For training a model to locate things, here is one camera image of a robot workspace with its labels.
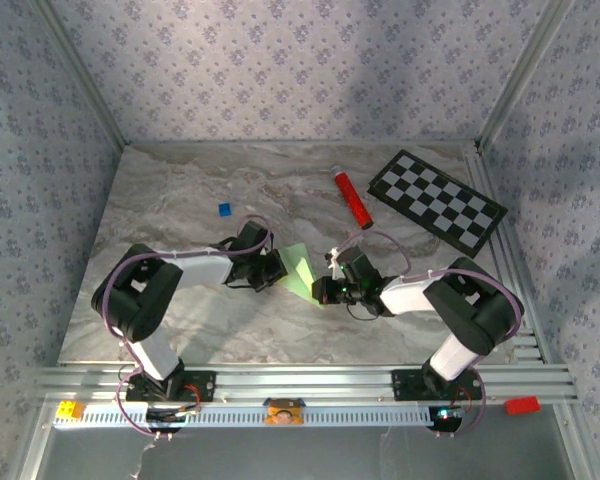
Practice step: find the light green cloth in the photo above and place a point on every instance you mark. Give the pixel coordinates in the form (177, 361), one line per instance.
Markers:
(300, 275)

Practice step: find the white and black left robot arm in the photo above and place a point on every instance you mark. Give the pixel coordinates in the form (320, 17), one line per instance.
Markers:
(205, 265)

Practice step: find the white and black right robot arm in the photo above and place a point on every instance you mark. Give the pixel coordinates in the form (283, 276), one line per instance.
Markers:
(405, 300)

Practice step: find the small blue block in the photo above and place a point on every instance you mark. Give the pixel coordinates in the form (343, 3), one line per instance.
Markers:
(224, 209)

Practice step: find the red cylindrical tube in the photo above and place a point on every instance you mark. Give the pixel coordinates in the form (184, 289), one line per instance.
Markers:
(352, 197)

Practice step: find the orange cartoon face figure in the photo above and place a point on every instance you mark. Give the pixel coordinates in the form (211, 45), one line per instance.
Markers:
(283, 412)

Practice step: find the black and white checkerboard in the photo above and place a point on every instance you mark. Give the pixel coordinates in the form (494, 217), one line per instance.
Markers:
(430, 187)

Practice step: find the red toy brick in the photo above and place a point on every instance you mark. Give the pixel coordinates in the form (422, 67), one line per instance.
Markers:
(522, 406)

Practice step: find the yellow toy brick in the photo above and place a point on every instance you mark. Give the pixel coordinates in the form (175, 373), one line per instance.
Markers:
(70, 410)

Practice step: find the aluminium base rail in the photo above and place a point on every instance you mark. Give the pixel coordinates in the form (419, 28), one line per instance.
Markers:
(305, 382)

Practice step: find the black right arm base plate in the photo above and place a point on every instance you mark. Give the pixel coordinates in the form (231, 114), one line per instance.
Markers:
(405, 385)

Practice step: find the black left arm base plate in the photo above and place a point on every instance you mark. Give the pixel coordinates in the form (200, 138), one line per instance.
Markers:
(205, 385)

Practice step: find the aluminium side rail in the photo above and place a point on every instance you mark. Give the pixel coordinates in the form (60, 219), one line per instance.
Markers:
(482, 175)

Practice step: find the aluminium frame post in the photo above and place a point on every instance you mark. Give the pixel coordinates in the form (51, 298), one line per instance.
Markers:
(520, 75)

